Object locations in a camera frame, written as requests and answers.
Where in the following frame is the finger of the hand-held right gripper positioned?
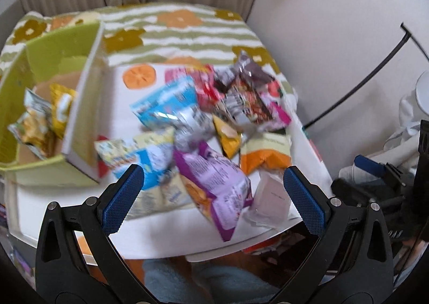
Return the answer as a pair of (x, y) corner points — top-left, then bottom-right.
(332, 178), (403, 207)
(353, 155), (408, 187)

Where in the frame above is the white round object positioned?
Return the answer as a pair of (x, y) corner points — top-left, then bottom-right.
(415, 71), (429, 110)

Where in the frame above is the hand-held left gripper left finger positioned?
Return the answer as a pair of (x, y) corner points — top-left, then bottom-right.
(35, 164), (158, 304)

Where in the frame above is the green cardboard box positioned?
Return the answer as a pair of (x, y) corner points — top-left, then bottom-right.
(0, 21), (109, 187)

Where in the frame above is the small yellow snack packet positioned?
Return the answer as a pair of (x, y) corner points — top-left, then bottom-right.
(213, 114), (242, 159)

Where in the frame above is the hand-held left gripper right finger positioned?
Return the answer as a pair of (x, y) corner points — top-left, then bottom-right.
(268, 165), (394, 304)

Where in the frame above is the purple snack packet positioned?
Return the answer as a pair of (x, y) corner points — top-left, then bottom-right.
(173, 141), (253, 242)

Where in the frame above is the brown snack packet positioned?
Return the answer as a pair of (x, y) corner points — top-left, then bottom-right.
(214, 51), (273, 90)

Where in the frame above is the light pink snack packet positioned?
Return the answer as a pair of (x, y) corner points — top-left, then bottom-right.
(165, 64), (222, 107)

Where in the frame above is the blue yellow snack packet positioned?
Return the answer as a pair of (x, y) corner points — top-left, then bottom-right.
(94, 128), (195, 219)

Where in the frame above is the black cable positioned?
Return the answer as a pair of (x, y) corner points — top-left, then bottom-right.
(303, 23), (429, 127)

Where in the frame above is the floral striped blanket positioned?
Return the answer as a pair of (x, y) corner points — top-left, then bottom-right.
(0, 4), (295, 93)

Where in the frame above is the clear white snack packet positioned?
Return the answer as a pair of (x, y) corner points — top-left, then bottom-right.
(243, 170), (295, 229)

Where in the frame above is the magenta snack packet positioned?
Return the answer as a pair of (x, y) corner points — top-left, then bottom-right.
(261, 91), (292, 132)

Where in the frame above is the white cloth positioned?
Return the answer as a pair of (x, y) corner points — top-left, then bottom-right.
(338, 88), (429, 184)

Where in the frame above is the orange snack packet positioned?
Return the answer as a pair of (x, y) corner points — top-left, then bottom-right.
(239, 131), (292, 175)

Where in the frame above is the blue silver snack packet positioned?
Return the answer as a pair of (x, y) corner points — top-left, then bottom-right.
(130, 75), (217, 154)

